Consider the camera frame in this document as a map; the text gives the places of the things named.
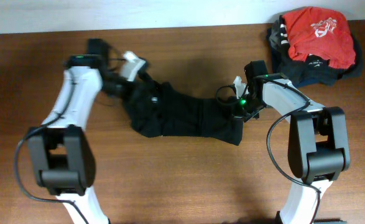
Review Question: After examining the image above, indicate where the black t-shirt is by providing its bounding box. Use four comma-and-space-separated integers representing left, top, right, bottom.
122, 82, 243, 146

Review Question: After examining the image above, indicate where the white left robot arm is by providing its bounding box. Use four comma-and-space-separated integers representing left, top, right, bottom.
24, 39, 148, 223

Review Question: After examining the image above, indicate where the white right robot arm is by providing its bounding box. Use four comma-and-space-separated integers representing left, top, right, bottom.
233, 60, 351, 224

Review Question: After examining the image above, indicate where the navy blue garment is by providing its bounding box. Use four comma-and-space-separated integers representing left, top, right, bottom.
294, 78, 321, 88

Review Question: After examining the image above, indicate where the dark grey shirt with logo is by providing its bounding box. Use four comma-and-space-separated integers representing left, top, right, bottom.
266, 20, 364, 86

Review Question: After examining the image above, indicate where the black white striped garment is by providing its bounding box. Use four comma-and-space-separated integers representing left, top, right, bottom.
279, 16, 289, 45

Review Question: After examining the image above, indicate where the red t-shirt with white logo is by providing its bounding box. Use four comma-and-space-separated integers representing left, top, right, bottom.
282, 7, 356, 69

